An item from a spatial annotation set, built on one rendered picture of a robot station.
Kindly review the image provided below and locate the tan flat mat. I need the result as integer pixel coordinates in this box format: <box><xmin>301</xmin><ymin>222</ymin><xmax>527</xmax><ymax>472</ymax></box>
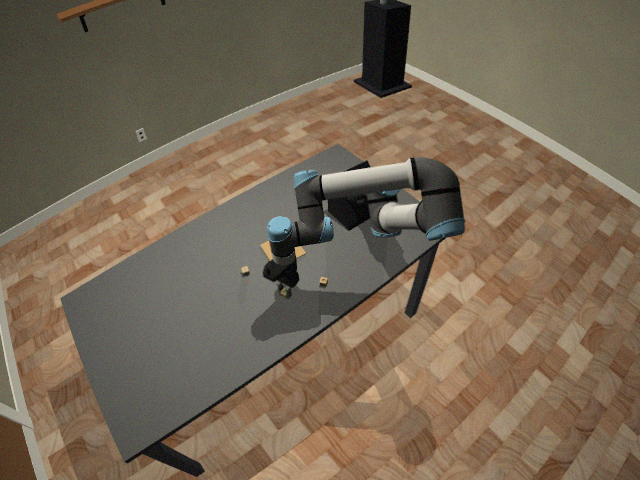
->
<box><xmin>260</xmin><ymin>241</ymin><xmax>306</xmax><ymax>261</ymax></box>

